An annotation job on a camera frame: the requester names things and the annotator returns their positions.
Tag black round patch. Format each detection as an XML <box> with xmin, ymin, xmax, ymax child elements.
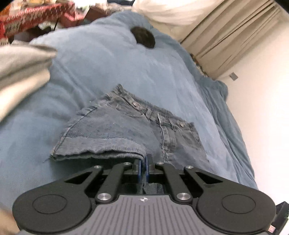
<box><xmin>130</xmin><ymin>26</ymin><xmax>155</xmax><ymax>49</ymax></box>

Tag beige curtain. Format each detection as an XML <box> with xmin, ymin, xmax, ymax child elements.
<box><xmin>181</xmin><ymin>1</ymin><xmax>282</xmax><ymax>78</ymax></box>

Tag wall outlet plate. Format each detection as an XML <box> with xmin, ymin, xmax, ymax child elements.
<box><xmin>229</xmin><ymin>72</ymin><xmax>239</xmax><ymax>81</ymax></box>

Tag folded grey clothes stack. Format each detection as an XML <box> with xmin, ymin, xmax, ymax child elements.
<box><xmin>1</xmin><ymin>43</ymin><xmax>57</xmax><ymax>120</ymax></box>

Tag blue denim shorts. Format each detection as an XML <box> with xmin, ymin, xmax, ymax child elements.
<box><xmin>44</xmin><ymin>84</ymin><xmax>214</xmax><ymax>195</ymax></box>

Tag white pillow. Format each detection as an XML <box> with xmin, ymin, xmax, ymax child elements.
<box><xmin>132</xmin><ymin>0</ymin><xmax>223</xmax><ymax>25</ymax></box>

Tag blue plush blanket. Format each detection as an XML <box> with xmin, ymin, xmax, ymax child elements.
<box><xmin>1</xmin><ymin>11</ymin><xmax>257</xmax><ymax>210</ymax></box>

